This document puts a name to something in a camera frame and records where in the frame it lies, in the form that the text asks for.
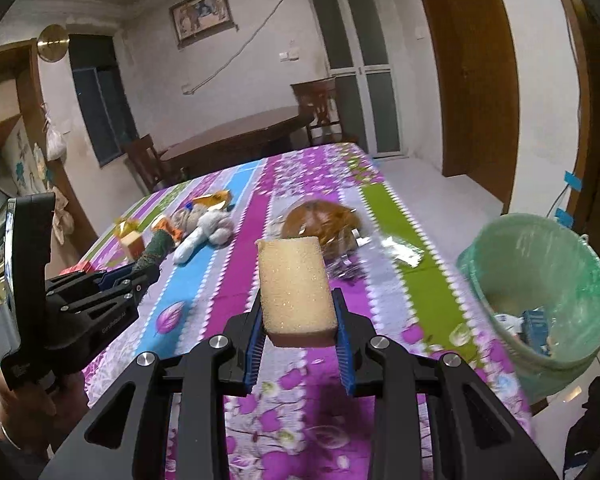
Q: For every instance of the clear plastic wrapper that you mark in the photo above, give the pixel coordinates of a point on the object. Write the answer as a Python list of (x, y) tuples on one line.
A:
[(402, 252)]

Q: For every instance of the grey plush toy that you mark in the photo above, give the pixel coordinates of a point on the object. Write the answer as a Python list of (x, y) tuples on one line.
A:
[(207, 227)]

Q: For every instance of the carved wooden chair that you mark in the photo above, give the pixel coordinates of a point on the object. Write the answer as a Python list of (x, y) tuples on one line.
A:
[(320, 105)]

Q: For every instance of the wooden dining table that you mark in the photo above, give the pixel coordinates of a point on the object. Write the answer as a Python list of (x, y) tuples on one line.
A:
[(240, 130)]

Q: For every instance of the pile of dark clothes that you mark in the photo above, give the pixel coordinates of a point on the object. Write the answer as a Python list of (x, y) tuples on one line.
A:
[(595, 435)]

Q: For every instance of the orange carton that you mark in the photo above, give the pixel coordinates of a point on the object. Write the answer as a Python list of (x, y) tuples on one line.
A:
[(132, 246)]

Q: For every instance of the wooden door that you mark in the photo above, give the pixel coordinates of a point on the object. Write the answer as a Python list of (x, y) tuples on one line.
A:
[(470, 85)]

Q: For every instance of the white crumpled packaging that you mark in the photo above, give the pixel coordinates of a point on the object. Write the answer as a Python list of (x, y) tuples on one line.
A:
[(509, 321)]

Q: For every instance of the blue box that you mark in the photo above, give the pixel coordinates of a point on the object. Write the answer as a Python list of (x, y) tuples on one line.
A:
[(532, 322)]

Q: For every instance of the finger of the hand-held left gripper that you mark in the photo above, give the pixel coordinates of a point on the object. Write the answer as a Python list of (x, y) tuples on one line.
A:
[(112, 276), (125, 292)]

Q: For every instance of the hanging cloth bags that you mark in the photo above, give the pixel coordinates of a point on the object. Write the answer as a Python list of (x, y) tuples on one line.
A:
[(63, 220)]

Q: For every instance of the bin with green liner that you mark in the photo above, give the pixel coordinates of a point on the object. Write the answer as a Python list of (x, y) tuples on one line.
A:
[(570, 260)]

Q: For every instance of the framed wall picture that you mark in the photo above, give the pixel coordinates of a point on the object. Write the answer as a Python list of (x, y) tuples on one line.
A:
[(200, 15)]

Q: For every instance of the orange foil wrapper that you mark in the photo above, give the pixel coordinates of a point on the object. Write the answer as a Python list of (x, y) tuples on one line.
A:
[(212, 200)]

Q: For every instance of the dark window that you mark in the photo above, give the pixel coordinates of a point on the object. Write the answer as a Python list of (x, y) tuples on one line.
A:
[(100, 110)]

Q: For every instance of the brown bread in plastic bag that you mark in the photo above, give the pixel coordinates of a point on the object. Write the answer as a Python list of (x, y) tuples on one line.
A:
[(325, 220)]

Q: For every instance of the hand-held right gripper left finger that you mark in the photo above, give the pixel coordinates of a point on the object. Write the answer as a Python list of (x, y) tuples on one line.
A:
[(254, 360)]

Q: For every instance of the yellow sponge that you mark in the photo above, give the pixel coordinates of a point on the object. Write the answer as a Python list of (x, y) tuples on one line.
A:
[(292, 285)]

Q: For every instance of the white double door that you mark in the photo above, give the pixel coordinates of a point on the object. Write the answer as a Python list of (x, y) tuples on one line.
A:
[(350, 60)]

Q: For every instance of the hanging white plastic bag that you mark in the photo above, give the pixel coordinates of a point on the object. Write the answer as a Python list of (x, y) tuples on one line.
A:
[(56, 142)]

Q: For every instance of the dark green glittery packet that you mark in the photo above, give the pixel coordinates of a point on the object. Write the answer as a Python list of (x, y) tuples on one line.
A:
[(155, 252)]

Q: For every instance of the wooden cabinet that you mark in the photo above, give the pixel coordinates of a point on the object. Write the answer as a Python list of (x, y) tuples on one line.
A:
[(5, 85)]

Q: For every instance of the blue tape piece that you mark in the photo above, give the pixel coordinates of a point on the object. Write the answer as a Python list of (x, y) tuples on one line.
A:
[(563, 216), (575, 181)]

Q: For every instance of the floral striped tablecloth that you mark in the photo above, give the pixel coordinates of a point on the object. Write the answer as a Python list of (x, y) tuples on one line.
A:
[(290, 185)]

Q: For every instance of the wall poster with blue figures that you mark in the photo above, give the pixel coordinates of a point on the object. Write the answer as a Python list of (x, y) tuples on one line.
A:
[(27, 165)]

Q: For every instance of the red box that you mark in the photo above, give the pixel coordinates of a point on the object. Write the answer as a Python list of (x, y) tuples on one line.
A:
[(75, 269)]

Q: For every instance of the round brass plate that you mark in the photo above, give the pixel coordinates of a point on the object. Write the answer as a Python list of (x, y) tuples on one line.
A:
[(52, 42)]

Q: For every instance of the small orange packet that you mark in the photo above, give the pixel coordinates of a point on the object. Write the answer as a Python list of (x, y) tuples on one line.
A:
[(169, 231)]

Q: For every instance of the plain wooden chair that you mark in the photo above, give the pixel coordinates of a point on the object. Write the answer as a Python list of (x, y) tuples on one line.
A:
[(145, 160)]

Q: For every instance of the white wall switch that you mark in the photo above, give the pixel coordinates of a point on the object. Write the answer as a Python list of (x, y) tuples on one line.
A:
[(289, 54)]

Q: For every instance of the person's left hand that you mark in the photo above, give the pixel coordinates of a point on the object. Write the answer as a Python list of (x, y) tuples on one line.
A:
[(45, 415)]

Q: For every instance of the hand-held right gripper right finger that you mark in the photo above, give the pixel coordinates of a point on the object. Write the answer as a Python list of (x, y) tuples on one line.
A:
[(345, 360)]

